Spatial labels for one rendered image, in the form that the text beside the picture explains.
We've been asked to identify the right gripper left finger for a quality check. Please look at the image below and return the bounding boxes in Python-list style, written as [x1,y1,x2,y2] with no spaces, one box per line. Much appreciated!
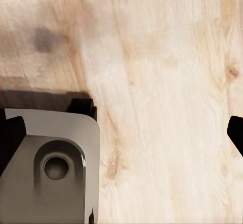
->
[0,116,26,176]

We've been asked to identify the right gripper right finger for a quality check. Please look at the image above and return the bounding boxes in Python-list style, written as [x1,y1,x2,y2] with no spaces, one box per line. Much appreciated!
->
[227,116,243,156]

